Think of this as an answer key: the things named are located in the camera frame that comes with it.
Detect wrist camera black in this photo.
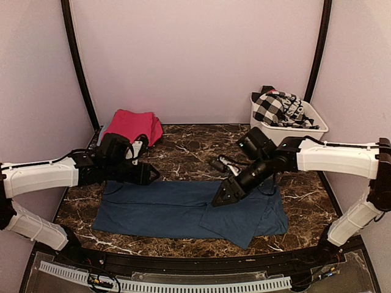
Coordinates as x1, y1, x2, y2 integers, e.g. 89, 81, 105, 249
98, 133, 131, 164
236, 127, 276, 161

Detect black corner post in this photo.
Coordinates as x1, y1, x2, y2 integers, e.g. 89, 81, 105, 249
60, 0, 100, 131
304, 0, 332, 103

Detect black curved front rail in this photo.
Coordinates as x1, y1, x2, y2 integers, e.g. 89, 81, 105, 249
51, 247, 337, 275

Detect white slotted cable duct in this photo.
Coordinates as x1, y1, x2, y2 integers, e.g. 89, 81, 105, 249
39, 261, 292, 292

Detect left black corner post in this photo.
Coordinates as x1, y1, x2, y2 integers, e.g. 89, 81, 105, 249
60, 0, 100, 131

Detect dark blue garment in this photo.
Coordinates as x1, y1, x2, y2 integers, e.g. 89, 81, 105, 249
92, 180, 288, 249

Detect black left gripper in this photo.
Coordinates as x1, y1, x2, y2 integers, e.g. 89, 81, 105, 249
105, 161, 160, 186

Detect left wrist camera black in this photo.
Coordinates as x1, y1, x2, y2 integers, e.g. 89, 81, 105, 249
98, 133, 131, 164

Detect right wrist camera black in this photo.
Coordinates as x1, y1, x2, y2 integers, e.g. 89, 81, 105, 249
236, 127, 276, 161

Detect white plastic laundry bin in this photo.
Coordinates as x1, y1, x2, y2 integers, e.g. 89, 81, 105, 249
250, 101, 329, 145

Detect black shirt white lettering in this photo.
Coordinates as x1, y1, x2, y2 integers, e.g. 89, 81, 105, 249
276, 92, 313, 129

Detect pink trousers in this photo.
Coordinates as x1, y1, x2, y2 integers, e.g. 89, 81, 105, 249
101, 109, 163, 147

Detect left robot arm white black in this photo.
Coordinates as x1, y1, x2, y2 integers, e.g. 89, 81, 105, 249
1, 149, 160, 266

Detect black white checkered shirt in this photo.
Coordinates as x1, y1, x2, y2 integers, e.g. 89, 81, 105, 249
250, 85, 283, 127

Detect folded light blue shirt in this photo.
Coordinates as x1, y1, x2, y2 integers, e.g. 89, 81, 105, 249
97, 124, 109, 146

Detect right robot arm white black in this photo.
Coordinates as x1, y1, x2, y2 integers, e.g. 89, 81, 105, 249
211, 132, 390, 265

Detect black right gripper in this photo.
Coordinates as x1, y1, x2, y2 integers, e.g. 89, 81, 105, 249
211, 154, 272, 206

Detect right black corner post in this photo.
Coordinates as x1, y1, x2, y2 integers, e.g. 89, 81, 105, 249
304, 0, 332, 103

